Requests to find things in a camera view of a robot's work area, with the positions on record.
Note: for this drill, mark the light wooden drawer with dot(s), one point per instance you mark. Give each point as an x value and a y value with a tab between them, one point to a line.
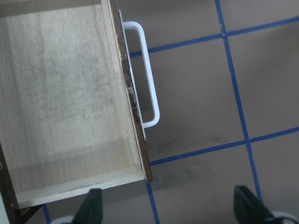
68	115

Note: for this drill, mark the white drawer handle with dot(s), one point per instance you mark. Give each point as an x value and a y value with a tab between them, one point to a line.
132	25

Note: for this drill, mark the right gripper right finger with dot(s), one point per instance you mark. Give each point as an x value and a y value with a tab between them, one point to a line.
248	209

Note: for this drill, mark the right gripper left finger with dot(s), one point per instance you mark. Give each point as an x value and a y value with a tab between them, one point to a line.
91	210

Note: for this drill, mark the brown wooden drawer cabinet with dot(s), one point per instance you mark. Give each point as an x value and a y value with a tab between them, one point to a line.
15	214

